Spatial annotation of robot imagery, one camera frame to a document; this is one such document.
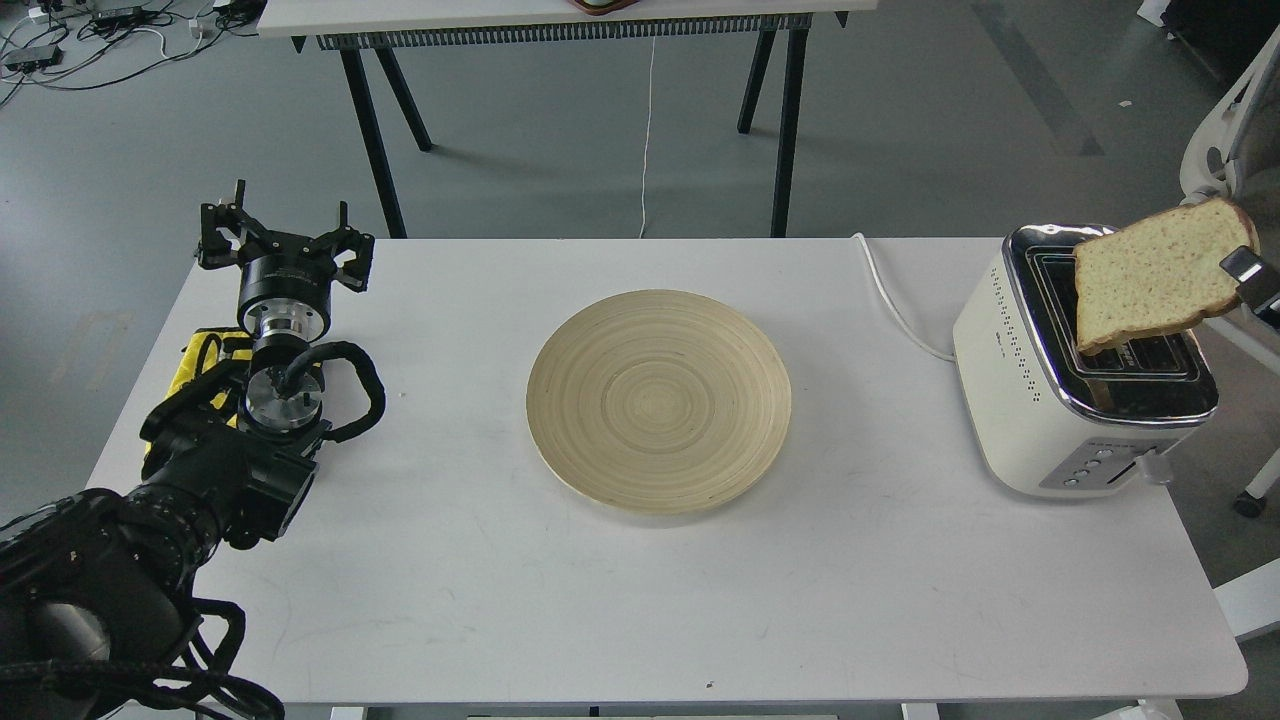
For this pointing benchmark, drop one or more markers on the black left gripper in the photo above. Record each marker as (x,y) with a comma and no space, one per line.
(279,265)

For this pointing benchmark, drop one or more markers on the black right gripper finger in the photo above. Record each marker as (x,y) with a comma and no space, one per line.
(1257,283)

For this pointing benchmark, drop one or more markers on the slice of bread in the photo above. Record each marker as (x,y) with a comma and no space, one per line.
(1159,276)

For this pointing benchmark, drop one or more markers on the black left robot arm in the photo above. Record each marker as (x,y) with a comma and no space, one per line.
(99,602)

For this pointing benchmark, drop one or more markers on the white chrome toaster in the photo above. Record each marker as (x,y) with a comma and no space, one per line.
(1054,423)

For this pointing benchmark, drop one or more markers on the white office chair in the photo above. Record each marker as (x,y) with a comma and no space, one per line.
(1235,154)

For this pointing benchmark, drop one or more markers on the yellow black cloth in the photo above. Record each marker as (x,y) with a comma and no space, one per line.
(227,374)

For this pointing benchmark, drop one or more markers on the brown object on background table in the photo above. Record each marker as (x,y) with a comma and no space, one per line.
(601,7)

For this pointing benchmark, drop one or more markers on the round wooden plate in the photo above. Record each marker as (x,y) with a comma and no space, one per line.
(660,402)

